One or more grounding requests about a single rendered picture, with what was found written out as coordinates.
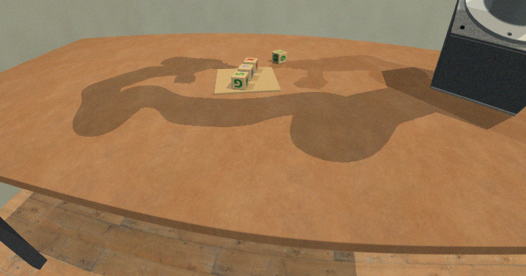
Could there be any tan flat mat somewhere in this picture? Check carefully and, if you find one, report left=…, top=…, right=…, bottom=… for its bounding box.
left=214, top=67, right=281, bottom=95

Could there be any cream letter block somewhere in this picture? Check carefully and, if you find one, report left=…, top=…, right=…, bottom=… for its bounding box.
left=243, top=57, right=258, bottom=73
left=231, top=71, right=249, bottom=90
left=238, top=64, right=254, bottom=81
left=272, top=50, right=287, bottom=64

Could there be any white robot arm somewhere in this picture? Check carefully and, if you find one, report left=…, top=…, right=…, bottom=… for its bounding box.
left=464, top=0, right=526, bottom=45

